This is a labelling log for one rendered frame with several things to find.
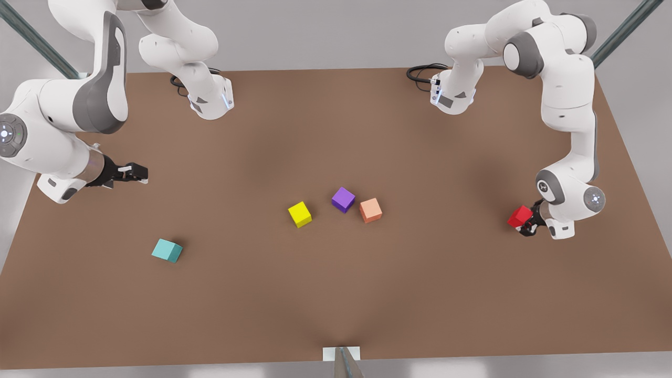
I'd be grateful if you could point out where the yellow wooden cube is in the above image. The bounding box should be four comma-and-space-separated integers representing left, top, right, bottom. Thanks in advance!
287, 201, 313, 229

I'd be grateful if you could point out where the red wooden cube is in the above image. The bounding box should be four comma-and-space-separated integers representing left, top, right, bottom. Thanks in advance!
507, 205, 534, 229

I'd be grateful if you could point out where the pale post foot plate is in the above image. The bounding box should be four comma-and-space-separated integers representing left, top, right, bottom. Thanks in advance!
322, 346, 362, 361

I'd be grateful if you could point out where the silver frame post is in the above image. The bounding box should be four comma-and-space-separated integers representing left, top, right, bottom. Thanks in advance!
0, 0, 80, 80
590, 0, 665, 69
334, 346, 366, 378

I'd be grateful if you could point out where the orange wooden cube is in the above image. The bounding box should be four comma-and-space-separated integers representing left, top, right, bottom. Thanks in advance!
359, 197, 383, 224

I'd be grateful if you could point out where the teal blue wooden cube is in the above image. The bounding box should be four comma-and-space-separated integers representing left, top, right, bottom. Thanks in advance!
151, 238, 184, 264

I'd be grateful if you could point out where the purple wooden cube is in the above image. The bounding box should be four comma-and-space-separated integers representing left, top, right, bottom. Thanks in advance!
331, 186, 356, 214

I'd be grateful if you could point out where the black cable loop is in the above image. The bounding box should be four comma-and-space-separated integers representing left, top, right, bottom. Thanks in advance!
170, 67, 222, 98
406, 63, 450, 93

